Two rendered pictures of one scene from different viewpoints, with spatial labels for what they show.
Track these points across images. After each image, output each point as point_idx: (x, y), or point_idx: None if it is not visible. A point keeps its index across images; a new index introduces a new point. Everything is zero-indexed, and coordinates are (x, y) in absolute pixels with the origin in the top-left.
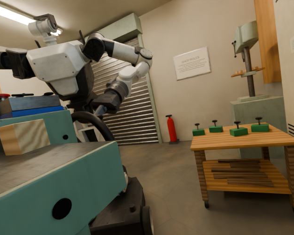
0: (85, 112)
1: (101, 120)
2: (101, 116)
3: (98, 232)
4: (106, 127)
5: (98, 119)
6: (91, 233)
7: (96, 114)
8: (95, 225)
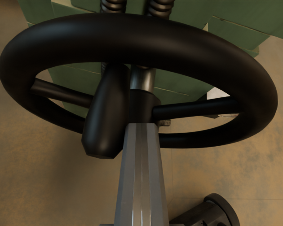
0: (102, 14)
1: (16, 45)
2: (81, 136)
3: (187, 220)
4: (2, 51)
5: (25, 30)
6: (195, 215)
7: (105, 115)
8: (196, 225)
